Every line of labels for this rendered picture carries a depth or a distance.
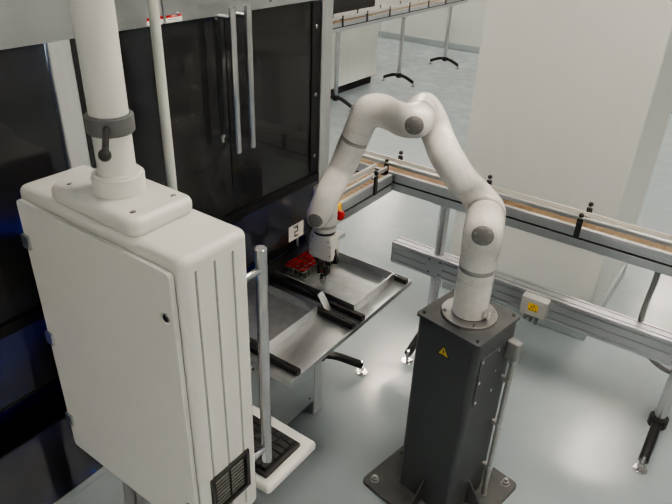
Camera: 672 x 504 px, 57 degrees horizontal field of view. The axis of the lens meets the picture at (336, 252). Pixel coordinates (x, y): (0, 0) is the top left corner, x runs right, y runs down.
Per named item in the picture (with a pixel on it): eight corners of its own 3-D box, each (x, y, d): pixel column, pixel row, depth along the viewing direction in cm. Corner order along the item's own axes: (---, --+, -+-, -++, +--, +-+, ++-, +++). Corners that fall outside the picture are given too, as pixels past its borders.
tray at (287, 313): (187, 313, 204) (186, 304, 202) (241, 280, 222) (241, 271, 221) (265, 354, 187) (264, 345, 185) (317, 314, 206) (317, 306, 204)
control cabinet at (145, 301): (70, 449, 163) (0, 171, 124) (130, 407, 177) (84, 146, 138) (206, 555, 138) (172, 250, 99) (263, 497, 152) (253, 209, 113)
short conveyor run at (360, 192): (308, 245, 254) (308, 211, 246) (279, 234, 261) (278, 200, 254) (394, 192, 303) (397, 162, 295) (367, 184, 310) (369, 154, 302)
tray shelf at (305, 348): (176, 325, 201) (175, 320, 200) (308, 243, 251) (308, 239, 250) (290, 387, 178) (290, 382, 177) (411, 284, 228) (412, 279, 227)
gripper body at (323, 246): (306, 227, 212) (305, 255, 217) (330, 236, 207) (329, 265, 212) (319, 219, 217) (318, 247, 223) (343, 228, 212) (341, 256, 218)
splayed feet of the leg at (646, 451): (628, 469, 266) (637, 446, 259) (653, 403, 301) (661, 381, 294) (647, 478, 262) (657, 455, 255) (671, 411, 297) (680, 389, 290)
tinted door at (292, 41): (233, 210, 196) (222, 14, 167) (315, 170, 227) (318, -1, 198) (234, 211, 196) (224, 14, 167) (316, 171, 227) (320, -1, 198)
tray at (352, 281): (275, 279, 224) (275, 271, 222) (319, 251, 242) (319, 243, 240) (353, 313, 207) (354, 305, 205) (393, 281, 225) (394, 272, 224)
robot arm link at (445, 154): (476, 249, 195) (480, 226, 208) (511, 233, 189) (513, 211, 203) (391, 114, 182) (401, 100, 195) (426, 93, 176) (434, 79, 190)
